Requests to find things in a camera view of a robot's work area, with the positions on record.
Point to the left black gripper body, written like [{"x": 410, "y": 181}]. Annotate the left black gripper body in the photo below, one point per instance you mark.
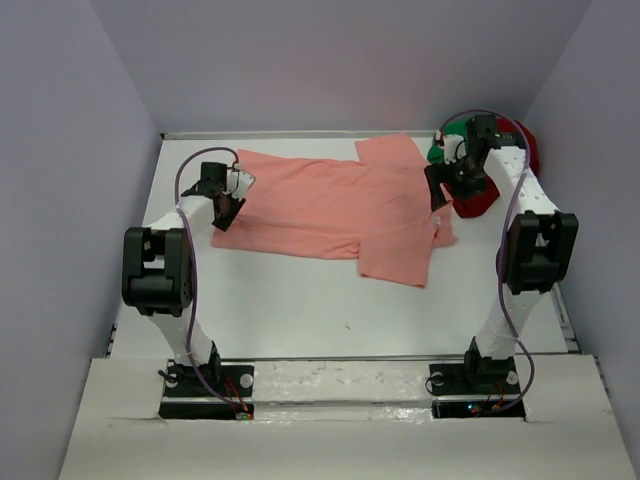
[{"x": 232, "y": 207}]

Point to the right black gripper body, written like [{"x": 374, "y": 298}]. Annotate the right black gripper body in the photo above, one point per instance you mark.
[{"x": 465, "y": 179}]

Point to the pink t shirt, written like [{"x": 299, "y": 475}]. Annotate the pink t shirt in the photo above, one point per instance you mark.
[{"x": 376, "y": 210}]

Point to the red t shirt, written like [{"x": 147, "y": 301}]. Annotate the red t shirt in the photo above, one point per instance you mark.
[{"x": 478, "y": 205}]

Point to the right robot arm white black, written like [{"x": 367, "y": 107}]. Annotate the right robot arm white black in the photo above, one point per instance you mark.
[{"x": 536, "y": 245}]

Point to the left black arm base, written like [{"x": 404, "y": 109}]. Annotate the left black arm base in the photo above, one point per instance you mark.
[{"x": 185, "y": 397}]

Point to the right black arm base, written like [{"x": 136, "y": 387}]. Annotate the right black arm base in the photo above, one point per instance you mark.
[{"x": 458, "y": 394}]

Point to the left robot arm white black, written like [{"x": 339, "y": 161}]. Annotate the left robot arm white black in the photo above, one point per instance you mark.
[{"x": 159, "y": 273}]

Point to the green t shirt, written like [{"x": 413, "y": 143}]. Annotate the green t shirt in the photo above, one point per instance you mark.
[{"x": 452, "y": 128}]

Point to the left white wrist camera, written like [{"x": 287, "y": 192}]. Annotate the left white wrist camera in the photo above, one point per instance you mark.
[{"x": 239, "y": 182}]

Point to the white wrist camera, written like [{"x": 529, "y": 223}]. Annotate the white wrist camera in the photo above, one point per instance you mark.
[
  {"x": 450, "y": 148},
  {"x": 239, "y": 182}
]

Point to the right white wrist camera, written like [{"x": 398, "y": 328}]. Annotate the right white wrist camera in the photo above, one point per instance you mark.
[{"x": 450, "y": 148}]

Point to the aluminium back rail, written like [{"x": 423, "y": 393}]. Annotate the aluminium back rail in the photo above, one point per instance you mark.
[{"x": 290, "y": 134}]

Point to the aluminium left side rail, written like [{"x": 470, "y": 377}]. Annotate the aluminium left side rail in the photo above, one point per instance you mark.
[{"x": 111, "y": 340}]

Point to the aluminium front rail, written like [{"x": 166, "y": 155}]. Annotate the aluminium front rail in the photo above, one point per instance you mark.
[{"x": 428, "y": 358}]

